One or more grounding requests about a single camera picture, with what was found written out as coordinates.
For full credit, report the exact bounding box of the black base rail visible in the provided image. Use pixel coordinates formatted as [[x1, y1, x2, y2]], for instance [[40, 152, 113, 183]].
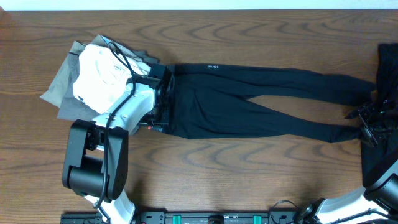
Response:
[[60, 205, 304, 224]]

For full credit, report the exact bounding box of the white t-shirt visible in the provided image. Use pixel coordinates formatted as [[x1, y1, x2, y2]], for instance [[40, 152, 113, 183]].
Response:
[[72, 44, 152, 114]]

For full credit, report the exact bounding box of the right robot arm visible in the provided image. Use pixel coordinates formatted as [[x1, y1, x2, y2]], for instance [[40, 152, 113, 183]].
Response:
[[294, 100, 397, 223]]

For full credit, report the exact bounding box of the black garment at right edge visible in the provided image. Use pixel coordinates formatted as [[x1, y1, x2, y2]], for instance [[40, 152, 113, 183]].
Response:
[[376, 43, 397, 104]]

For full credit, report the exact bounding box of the grey folded garment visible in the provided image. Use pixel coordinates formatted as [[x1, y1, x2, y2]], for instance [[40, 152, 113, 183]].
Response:
[[41, 35, 163, 134]]

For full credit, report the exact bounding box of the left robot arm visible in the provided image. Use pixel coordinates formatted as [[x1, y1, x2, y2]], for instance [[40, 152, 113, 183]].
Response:
[[60, 64, 174, 223]]

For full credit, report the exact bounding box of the black leggings red waistband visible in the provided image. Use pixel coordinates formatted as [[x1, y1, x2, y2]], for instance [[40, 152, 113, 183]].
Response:
[[162, 64, 376, 143]]

